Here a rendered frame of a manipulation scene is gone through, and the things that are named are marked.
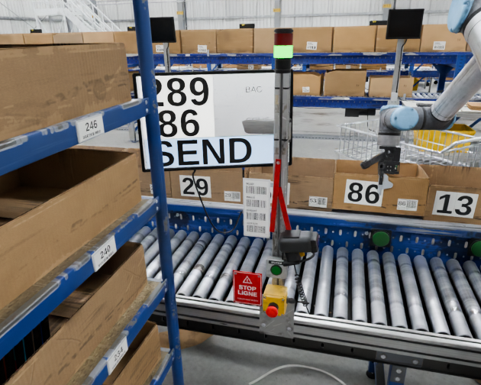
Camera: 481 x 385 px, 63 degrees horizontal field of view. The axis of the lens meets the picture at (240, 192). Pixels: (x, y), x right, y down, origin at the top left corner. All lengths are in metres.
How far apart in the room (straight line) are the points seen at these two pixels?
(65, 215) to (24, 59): 0.22
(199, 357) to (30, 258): 1.85
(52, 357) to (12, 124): 0.35
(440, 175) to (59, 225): 1.82
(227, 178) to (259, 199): 0.69
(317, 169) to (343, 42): 4.27
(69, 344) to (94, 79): 0.42
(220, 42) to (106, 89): 5.84
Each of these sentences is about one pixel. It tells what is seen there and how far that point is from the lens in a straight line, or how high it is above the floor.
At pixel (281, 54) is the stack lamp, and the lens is 1.11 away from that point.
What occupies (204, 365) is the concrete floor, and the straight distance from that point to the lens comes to 2.33.
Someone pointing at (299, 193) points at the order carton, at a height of 0.97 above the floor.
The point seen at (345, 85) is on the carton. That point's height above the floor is 0.94.
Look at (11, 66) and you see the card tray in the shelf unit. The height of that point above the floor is 1.62.
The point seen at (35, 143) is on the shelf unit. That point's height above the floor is 1.53.
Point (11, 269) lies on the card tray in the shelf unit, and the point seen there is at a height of 1.38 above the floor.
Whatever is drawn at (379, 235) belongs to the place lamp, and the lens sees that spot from 1.83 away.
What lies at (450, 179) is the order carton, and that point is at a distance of 2.16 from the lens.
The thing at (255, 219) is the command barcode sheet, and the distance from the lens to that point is 1.25.
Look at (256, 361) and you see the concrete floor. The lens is 2.34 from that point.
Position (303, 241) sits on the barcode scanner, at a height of 1.08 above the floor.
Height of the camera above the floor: 1.65
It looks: 22 degrees down
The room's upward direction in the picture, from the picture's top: 1 degrees counter-clockwise
